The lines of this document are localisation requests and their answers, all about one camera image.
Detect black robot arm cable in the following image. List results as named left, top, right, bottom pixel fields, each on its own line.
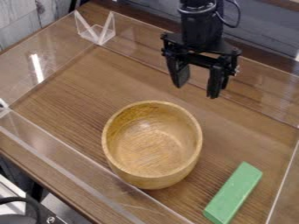
left=214, top=0, right=242, bottom=29

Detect green rectangular block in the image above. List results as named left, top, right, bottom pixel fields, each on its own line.
left=203, top=162, right=263, bottom=224

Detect clear acrylic corner bracket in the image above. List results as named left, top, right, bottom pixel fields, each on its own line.
left=73, top=10, right=116, bottom=46

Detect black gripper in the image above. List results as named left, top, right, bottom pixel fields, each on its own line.
left=162, top=0, right=240, bottom=99

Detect brown wooden bowl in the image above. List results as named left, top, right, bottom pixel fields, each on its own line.
left=101, top=101, right=203, bottom=190

